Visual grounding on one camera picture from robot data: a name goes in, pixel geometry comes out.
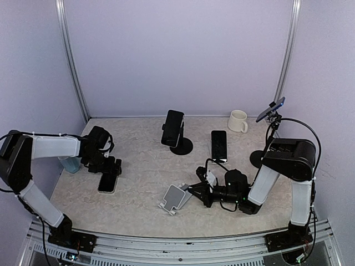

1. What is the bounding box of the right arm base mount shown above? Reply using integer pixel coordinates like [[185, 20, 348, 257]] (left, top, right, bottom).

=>
[[265, 230, 313, 252]]

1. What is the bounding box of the black round-base phone stand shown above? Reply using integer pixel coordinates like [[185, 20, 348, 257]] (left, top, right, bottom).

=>
[[168, 122, 193, 156]]

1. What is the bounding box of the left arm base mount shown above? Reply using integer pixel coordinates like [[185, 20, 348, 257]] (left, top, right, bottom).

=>
[[48, 231, 97, 253]]

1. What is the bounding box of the left aluminium frame post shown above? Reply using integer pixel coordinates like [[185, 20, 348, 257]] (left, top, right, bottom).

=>
[[55, 0, 90, 123]]

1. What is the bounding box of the cream ceramic mug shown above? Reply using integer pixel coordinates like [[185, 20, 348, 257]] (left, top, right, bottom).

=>
[[227, 110, 249, 134]]

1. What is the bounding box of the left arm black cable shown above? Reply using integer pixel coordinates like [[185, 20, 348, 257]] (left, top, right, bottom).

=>
[[99, 134, 116, 156]]

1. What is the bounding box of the black tripod stand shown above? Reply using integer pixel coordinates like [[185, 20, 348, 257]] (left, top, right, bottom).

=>
[[250, 111, 282, 168]]

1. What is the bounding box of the black phone on flat stand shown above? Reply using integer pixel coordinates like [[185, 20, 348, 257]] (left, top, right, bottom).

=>
[[211, 130, 227, 163]]

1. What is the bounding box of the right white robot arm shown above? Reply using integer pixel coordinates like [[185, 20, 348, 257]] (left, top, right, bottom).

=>
[[188, 139, 316, 251]]

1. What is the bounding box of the white flat phone stand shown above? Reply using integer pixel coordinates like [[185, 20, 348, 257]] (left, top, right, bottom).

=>
[[208, 142, 228, 165]]

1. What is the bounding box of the right aluminium frame post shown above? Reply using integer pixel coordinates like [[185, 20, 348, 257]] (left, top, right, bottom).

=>
[[274, 0, 302, 101]]

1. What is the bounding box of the silver folding phone stand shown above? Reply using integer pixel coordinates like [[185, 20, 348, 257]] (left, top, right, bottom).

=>
[[158, 183, 192, 216]]

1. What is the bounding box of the aluminium frame post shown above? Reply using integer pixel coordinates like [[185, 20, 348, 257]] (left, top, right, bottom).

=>
[[274, 0, 302, 101], [55, 0, 90, 123]]

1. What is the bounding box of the front aluminium rail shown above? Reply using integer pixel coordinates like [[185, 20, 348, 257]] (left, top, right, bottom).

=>
[[17, 220, 345, 265]]

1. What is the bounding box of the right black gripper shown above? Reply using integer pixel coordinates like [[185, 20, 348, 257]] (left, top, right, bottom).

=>
[[188, 182, 240, 208]]

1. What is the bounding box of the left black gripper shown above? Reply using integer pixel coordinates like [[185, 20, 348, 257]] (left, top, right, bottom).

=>
[[84, 150, 122, 175]]

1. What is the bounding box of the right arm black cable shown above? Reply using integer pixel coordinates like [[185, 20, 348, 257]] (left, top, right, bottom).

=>
[[278, 117, 322, 183]]

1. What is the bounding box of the blue phone on tripod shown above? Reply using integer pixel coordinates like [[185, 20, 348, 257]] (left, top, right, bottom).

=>
[[256, 97, 285, 122]]

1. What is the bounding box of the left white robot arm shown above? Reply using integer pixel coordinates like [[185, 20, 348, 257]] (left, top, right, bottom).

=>
[[1, 126, 122, 247]]

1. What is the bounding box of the light blue mug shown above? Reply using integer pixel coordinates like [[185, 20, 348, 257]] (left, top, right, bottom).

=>
[[58, 157, 80, 174]]

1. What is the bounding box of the black phone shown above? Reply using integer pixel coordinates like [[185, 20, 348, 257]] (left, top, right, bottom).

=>
[[211, 130, 227, 163], [161, 110, 184, 147]]

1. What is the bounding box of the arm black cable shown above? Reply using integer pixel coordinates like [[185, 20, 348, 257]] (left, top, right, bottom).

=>
[[99, 134, 116, 156], [278, 117, 322, 183]]

